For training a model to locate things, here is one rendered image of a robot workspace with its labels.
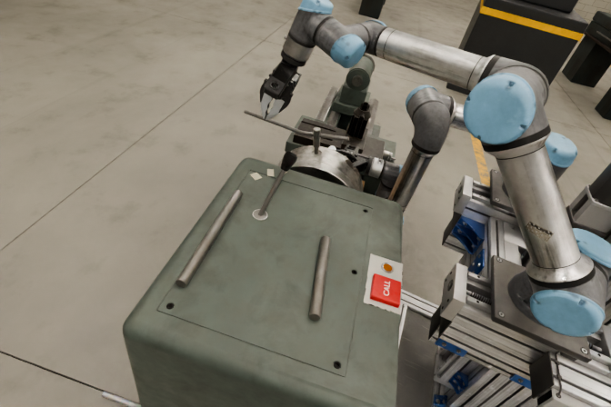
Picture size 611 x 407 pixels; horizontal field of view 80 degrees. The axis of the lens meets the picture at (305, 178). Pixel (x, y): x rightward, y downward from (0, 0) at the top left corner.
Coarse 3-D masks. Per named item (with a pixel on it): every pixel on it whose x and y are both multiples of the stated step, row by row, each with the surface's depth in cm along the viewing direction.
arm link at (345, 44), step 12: (324, 24) 85; (336, 24) 85; (324, 36) 85; (336, 36) 84; (348, 36) 83; (360, 36) 87; (324, 48) 87; (336, 48) 84; (348, 48) 83; (360, 48) 84; (336, 60) 86; (348, 60) 84
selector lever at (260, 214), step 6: (282, 174) 84; (276, 180) 85; (276, 186) 85; (270, 192) 85; (270, 198) 85; (264, 204) 86; (258, 210) 88; (264, 210) 86; (258, 216) 86; (264, 216) 86
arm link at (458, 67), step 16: (368, 32) 90; (384, 32) 90; (400, 32) 89; (368, 48) 92; (384, 48) 90; (400, 48) 87; (416, 48) 85; (432, 48) 84; (448, 48) 83; (400, 64) 90; (416, 64) 86; (432, 64) 84; (448, 64) 82; (464, 64) 80; (480, 64) 78; (496, 64) 76; (512, 64) 74; (448, 80) 84; (464, 80) 81; (480, 80) 78
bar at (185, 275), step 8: (240, 192) 89; (232, 200) 86; (224, 208) 83; (232, 208) 84; (224, 216) 81; (216, 224) 79; (224, 224) 81; (208, 232) 77; (216, 232) 78; (208, 240) 75; (200, 248) 73; (208, 248) 75; (192, 256) 72; (200, 256) 72; (192, 264) 70; (184, 272) 68; (192, 272) 69; (176, 280) 67; (184, 280) 67
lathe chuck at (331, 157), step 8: (296, 152) 118; (304, 152) 116; (328, 152) 116; (336, 152) 118; (280, 160) 124; (296, 160) 113; (312, 160) 112; (320, 160) 112; (328, 160) 113; (336, 160) 114; (344, 160) 117; (336, 168) 112; (344, 168) 114; (352, 176) 115; (360, 176) 121; (360, 184) 119
